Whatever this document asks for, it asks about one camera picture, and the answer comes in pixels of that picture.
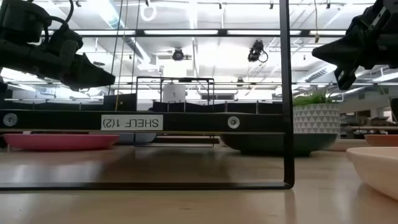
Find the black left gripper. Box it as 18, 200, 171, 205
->
0, 23, 116, 93

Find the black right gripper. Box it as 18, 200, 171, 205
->
312, 0, 398, 91

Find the cream plate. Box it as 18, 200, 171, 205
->
346, 146, 398, 202

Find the green-grey plate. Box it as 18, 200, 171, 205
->
219, 133, 339, 157

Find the white shelf label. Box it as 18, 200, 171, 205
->
101, 114, 164, 131

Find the black metal shelf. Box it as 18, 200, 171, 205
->
0, 0, 295, 191

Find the potted plant white patterned pot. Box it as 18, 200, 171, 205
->
292, 83, 341, 136

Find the pink plate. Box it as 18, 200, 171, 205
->
3, 133, 121, 152

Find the pale blue-grey plate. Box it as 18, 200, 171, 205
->
118, 133, 157, 145

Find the orange plate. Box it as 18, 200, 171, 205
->
364, 134, 398, 147

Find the white cylinder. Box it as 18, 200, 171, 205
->
162, 83, 187, 103

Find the black partition panel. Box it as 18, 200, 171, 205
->
102, 93, 284, 114

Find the hanging cord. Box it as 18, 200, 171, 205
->
313, 0, 321, 44

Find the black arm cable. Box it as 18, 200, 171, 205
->
42, 0, 76, 43

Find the black ceiling camera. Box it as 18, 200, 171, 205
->
172, 47, 185, 62
247, 39, 269, 63

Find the black overhead frame bar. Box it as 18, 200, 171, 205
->
42, 29, 348, 38

